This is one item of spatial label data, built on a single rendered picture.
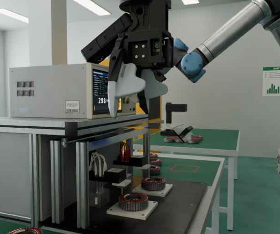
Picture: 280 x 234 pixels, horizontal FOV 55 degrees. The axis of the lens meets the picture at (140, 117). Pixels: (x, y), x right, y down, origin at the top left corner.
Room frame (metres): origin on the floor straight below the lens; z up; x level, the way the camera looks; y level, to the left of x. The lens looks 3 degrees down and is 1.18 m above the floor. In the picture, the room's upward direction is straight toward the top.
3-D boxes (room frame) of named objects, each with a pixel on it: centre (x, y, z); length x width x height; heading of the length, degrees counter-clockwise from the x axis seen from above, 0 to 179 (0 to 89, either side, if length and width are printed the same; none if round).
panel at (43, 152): (1.21, 0.22, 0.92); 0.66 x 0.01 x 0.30; 159
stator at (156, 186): (1.23, -0.06, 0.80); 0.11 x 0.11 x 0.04
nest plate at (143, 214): (1.01, 0.02, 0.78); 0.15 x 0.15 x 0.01; 69
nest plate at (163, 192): (1.23, -0.06, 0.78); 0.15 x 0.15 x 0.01; 69
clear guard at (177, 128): (1.30, -0.08, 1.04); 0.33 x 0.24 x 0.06; 69
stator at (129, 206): (1.01, 0.03, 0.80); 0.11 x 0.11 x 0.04
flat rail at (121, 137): (1.16, 0.08, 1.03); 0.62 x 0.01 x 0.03; 159
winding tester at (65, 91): (1.25, 0.28, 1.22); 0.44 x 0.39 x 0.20; 159
